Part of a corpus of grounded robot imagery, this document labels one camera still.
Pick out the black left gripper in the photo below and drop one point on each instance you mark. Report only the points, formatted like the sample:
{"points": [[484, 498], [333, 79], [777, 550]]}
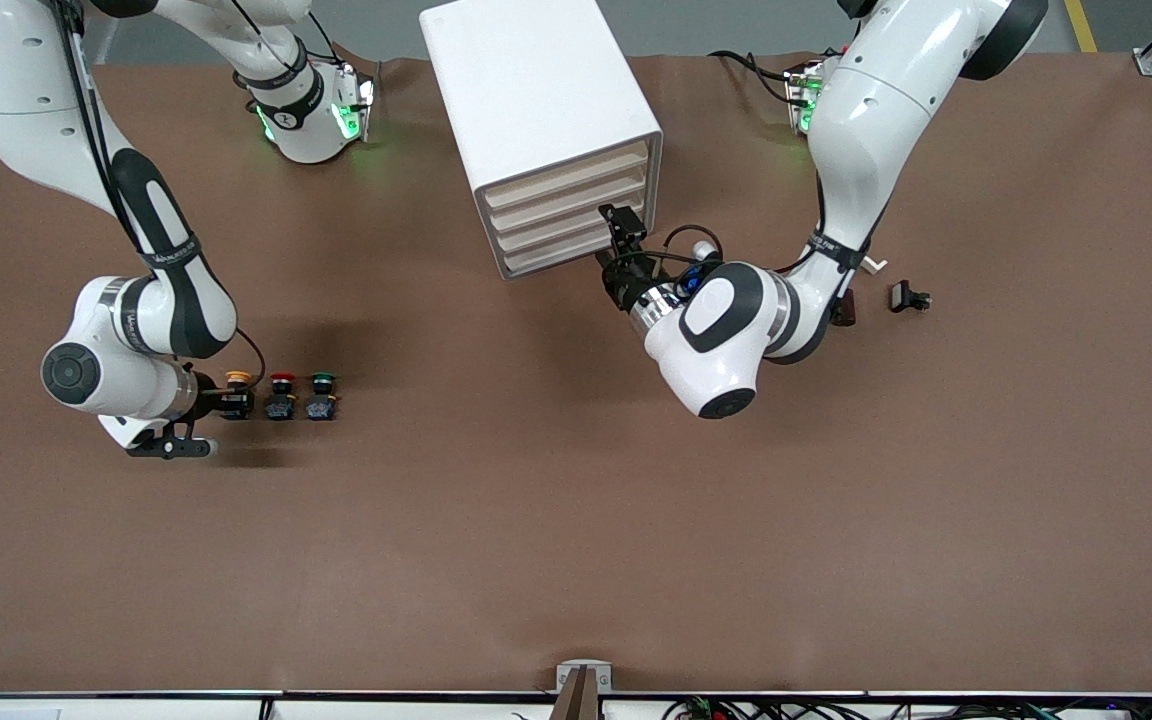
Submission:
{"points": [[626, 283]]}

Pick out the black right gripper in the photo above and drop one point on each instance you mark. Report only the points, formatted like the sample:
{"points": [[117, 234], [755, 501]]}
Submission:
{"points": [[208, 397]]}

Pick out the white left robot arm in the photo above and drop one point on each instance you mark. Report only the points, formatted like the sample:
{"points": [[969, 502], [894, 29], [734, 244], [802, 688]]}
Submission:
{"points": [[866, 120]]}

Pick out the silver right arm base block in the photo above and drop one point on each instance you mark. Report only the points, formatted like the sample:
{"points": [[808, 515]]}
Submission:
{"points": [[356, 105]]}

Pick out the silver left arm base block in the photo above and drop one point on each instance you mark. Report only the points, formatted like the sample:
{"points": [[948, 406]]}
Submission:
{"points": [[804, 100]]}

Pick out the red push button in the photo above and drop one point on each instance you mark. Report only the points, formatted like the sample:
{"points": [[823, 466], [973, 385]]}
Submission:
{"points": [[282, 380]]}

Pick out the green push button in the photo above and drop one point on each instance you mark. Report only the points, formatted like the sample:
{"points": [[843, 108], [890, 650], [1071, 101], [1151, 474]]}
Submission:
{"points": [[323, 380]]}

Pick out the brown cylinder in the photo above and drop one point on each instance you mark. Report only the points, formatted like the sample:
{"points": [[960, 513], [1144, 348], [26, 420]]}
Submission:
{"points": [[844, 312]]}

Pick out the brown table cover sheet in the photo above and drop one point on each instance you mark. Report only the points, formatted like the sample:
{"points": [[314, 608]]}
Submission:
{"points": [[576, 500]]}

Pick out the small black clip part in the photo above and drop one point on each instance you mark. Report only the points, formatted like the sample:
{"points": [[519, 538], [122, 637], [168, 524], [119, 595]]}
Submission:
{"points": [[901, 296]]}

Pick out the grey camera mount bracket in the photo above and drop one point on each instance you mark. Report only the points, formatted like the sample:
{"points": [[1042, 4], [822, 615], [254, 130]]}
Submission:
{"points": [[584, 685]]}

